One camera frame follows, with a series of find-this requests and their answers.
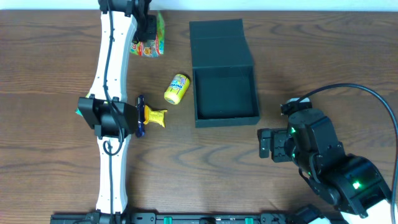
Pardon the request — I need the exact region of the yellow candy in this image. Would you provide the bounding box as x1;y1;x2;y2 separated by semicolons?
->
144;105;168;128

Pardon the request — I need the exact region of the dark blue candy bar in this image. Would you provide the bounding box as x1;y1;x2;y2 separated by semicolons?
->
135;95;145;138

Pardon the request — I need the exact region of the Pretz snack box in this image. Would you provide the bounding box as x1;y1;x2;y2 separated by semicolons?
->
75;93;90;116

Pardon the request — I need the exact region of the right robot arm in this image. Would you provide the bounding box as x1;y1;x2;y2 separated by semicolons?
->
257;108;392;218

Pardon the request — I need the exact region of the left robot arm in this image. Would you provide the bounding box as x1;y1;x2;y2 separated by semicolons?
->
78;0;157;223

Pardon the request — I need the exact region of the yellow Mentos gum bottle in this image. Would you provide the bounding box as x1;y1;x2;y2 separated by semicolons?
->
164;74;190;105

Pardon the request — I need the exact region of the black open gift box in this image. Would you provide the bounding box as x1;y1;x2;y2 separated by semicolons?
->
189;19;261;128

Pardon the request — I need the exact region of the Haribo gummy candy bag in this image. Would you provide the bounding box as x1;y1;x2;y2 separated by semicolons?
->
130;11;165;58

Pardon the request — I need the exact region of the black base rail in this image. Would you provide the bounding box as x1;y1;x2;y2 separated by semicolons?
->
50;212;346;224

